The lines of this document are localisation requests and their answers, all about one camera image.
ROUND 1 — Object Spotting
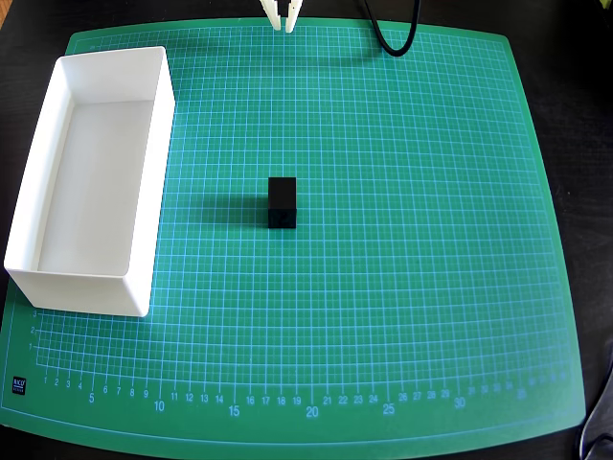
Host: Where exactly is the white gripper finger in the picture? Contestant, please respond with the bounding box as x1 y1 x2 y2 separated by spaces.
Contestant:
260 0 284 32
284 0 305 35

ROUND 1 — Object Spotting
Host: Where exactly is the black cube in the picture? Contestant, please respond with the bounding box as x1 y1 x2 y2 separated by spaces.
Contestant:
266 175 299 230

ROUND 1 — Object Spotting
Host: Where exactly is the white rectangular bin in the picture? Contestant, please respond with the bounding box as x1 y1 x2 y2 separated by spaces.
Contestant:
3 45 176 318

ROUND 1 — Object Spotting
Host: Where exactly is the green cutting mat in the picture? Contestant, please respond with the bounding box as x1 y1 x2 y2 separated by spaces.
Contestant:
0 16 588 460

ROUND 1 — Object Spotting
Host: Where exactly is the thick black cable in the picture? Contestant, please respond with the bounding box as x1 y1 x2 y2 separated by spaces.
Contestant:
362 0 423 58

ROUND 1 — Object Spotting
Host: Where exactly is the grey cable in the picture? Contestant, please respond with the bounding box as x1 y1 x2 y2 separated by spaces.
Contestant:
576 334 613 460

